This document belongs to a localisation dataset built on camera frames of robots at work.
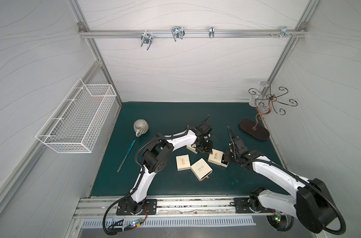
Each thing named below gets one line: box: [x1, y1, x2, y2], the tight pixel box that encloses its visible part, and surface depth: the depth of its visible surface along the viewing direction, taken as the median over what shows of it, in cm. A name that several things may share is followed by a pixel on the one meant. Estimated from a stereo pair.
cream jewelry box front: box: [190, 157, 213, 182], surface depth 85 cm
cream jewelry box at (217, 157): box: [207, 148, 230, 169], surface depth 90 cm
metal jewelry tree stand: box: [239, 80, 299, 141], surface depth 88 cm
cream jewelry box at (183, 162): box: [175, 154, 191, 172], surface depth 87 cm
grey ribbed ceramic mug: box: [133, 119, 150, 138], surface depth 100 cm
